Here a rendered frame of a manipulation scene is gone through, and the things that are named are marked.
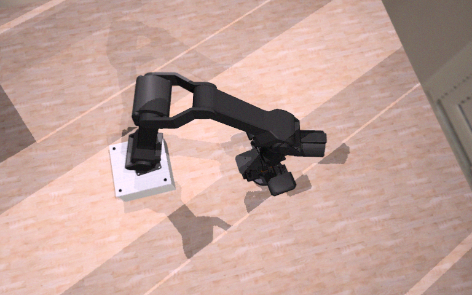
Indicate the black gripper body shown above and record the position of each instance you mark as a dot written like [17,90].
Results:
[281,180]

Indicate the dark grey round pedestal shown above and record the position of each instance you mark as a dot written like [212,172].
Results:
[261,181]

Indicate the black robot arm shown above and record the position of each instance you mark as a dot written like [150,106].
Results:
[277,132]

